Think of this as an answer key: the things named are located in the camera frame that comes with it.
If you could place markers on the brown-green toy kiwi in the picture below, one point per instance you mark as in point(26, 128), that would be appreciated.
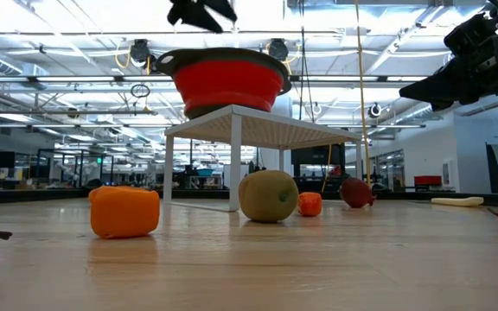
point(268, 196)

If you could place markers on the white perforated riser shelf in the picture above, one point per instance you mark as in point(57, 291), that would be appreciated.
point(257, 129)

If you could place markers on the red collapsible colander bowl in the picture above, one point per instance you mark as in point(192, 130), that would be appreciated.
point(227, 82)

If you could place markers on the black workstation frame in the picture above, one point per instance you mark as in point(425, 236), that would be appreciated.
point(59, 150)

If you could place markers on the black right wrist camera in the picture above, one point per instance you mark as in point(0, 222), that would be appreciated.
point(469, 34)

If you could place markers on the teal bin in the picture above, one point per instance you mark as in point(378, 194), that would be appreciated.
point(205, 173)

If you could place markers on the small orange toy fruit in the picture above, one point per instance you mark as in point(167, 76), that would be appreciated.
point(309, 205)

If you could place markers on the black aluminium table frame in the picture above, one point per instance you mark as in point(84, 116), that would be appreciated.
point(37, 196)

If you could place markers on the black wall screen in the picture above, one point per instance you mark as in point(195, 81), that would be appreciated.
point(318, 154)

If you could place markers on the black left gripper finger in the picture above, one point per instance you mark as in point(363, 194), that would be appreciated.
point(223, 8)
point(195, 10)

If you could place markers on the dark red toy pomegranate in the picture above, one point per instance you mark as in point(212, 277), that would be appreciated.
point(356, 193)

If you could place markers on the red box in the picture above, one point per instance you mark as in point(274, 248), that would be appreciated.
point(427, 180)

